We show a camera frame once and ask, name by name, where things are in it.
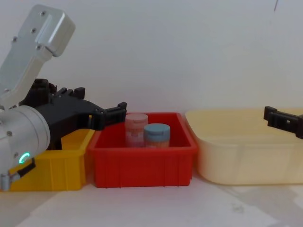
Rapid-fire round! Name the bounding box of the yellow plastic bin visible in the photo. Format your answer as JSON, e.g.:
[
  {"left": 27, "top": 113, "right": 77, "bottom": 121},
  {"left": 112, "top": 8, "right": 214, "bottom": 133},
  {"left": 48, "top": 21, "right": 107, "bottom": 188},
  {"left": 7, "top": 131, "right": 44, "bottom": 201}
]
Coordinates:
[{"left": 0, "top": 129, "right": 96, "bottom": 192}]

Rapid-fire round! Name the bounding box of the red plastic bin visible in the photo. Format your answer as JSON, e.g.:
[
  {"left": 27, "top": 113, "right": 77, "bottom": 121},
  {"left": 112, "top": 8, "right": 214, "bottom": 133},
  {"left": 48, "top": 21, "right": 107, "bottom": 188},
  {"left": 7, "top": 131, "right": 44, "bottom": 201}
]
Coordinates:
[{"left": 88, "top": 112, "right": 198, "bottom": 189}]

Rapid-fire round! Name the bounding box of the pink lidded jar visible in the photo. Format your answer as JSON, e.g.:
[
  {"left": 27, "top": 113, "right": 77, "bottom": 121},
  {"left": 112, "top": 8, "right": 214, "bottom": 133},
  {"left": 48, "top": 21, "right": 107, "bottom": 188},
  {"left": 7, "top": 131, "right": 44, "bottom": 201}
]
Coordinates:
[{"left": 125, "top": 113, "right": 149, "bottom": 148}]

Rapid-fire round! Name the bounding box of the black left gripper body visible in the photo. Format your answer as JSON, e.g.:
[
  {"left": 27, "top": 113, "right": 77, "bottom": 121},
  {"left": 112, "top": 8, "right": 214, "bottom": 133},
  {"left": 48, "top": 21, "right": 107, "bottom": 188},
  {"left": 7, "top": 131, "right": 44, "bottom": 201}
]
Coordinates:
[{"left": 19, "top": 79, "right": 105, "bottom": 151}]

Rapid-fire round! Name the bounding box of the white table sheet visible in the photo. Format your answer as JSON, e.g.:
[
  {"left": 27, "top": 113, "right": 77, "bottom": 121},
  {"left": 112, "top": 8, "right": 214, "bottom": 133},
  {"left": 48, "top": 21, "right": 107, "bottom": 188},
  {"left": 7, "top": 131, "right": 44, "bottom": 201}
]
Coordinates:
[{"left": 18, "top": 183, "right": 303, "bottom": 227}]

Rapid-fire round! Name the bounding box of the blue lidded jar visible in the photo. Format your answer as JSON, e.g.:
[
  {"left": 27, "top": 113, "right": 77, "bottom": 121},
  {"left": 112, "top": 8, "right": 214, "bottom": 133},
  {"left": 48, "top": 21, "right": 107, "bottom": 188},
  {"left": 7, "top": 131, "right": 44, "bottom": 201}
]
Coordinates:
[{"left": 143, "top": 123, "right": 171, "bottom": 149}]

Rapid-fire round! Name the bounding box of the cream plastic tub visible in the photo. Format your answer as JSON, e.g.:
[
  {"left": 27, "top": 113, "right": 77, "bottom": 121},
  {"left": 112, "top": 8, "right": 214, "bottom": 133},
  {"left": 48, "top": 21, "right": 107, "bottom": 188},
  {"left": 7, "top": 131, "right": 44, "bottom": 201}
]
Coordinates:
[{"left": 185, "top": 108, "right": 303, "bottom": 186}]

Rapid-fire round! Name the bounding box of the dark cable with silver plug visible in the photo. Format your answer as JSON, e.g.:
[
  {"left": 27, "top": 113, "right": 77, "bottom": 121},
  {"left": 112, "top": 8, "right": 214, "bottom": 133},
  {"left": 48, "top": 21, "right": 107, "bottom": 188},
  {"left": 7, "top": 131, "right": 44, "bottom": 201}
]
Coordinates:
[{"left": 0, "top": 157, "right": 36, "bottom": 191}]

